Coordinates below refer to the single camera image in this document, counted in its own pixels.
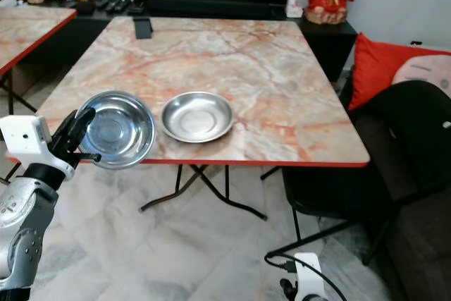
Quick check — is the small white box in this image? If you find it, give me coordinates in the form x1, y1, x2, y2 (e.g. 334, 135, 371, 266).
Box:
285, 1, 304, 19

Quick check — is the black remote control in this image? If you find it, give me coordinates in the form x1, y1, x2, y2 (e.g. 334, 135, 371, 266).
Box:
94, 0, 125, 14
121, 0, 143, 16

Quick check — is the red cushion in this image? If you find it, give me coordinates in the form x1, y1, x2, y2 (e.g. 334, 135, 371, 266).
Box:
348, 32, 451, 111

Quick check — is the large marble-pattern folding table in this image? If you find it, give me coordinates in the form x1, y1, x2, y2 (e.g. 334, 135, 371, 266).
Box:
6, 16, 395, 268

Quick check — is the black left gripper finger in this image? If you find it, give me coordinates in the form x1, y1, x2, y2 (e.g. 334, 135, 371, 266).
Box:
52, 113, 75, 148
70, 106, 97, 144

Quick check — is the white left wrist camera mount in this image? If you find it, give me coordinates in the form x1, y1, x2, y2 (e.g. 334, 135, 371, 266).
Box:
0, 116, 77, 179

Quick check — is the shallow steel plate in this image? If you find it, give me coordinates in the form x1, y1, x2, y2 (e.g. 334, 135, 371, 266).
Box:
160, 92, 236, 145

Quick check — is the marble-pattern side table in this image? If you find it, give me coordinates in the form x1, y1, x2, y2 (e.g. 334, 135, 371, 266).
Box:
0, 6, 78, 116

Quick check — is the small black phone stand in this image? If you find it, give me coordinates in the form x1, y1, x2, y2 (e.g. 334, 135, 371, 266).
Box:
132, 17, 154, 40

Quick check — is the deep steel bowl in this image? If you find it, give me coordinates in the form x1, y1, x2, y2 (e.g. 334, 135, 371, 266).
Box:
76, 90, 157, 171

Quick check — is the pink and white cushion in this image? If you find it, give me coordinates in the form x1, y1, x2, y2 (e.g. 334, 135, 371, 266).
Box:
392, 54, 451, 94

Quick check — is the black sofa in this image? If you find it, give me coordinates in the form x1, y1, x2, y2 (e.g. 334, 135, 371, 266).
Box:
282, 79, 451, 301

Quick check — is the black television console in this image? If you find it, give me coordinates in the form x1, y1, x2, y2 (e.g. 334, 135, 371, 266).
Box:
35, 0, 358, 83

